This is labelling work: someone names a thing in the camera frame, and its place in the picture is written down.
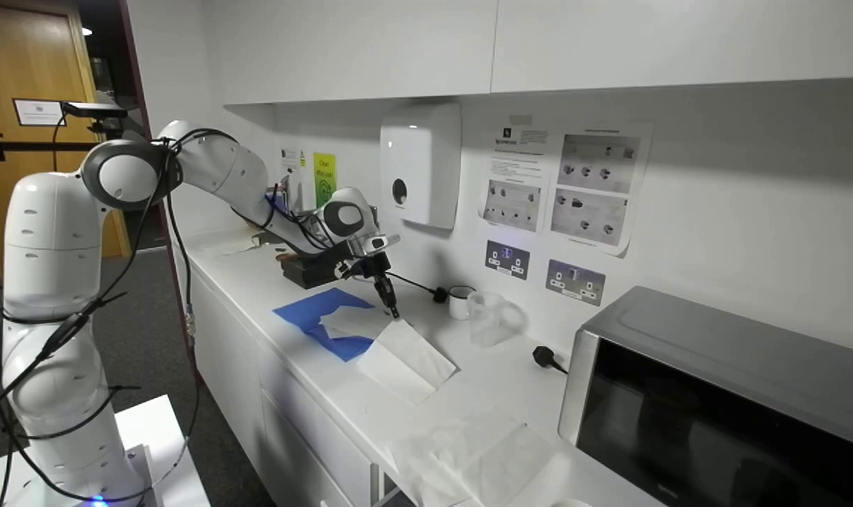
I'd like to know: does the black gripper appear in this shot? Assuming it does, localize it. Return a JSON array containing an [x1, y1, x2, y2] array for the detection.
[[334, 246, 402, 325]]

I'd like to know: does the blue placemat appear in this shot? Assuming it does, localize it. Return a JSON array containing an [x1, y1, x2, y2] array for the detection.
[[272, 285, 415, 367]]

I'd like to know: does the black coffee machine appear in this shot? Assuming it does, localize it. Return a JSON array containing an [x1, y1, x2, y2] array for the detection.
[[279, 246, 353, 291]]

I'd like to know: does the white paper towel dispenser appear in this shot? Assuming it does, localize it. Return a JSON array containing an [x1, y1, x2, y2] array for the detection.
[[377, 105, 464, 233]]

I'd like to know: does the green yellow poster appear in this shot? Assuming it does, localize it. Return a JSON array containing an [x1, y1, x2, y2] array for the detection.
[[310, 150, 341, 209]]

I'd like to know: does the white base cabinet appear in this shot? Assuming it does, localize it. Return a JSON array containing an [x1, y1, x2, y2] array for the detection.
[[170, 240, 382, 507]]

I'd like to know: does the black microwave plug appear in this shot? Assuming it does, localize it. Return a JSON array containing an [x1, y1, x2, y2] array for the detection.
[[530, 344, 575, 381]]

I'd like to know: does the white laminated notice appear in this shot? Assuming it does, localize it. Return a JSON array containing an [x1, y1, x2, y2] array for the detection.
[[479, 109, 552, 236], [547, 123, 651, 258]]

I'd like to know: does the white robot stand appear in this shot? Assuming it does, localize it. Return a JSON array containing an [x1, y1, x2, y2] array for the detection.
[[0, 392, 210, 507]]

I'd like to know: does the silver microwave oven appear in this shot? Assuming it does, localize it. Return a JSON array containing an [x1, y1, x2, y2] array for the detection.
[[558, 285, 853, 507]]

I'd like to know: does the white door sign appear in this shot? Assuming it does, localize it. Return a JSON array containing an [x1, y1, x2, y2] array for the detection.
[[12, 95, 67, 129]]

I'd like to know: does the wooden door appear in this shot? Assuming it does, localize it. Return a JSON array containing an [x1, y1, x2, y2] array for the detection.
[[0, 0, 136, 277]]

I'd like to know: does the black power cable with plug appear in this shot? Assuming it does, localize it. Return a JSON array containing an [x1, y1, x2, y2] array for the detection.
[[392, 270, 454, 306]]

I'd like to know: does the steel wall socket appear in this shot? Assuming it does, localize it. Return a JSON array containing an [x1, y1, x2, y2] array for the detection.
[[543, 258, 607, 311], [482, 240, 531, 282]]

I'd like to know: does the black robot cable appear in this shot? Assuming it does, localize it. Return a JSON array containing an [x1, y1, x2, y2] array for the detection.
[[160, 191, 202, 474], [0, 199, 160, 426]]

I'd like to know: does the white wall cabinet unit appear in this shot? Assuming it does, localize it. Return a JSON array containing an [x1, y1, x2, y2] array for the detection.
[[219, 0, 853, 108]]

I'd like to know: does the black camera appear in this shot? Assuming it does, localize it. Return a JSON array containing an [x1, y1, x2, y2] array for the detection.
[[58, 99, 133, 120]]

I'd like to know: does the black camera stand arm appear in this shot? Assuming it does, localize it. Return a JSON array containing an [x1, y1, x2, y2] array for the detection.
[[0, 129, 99, 163]]

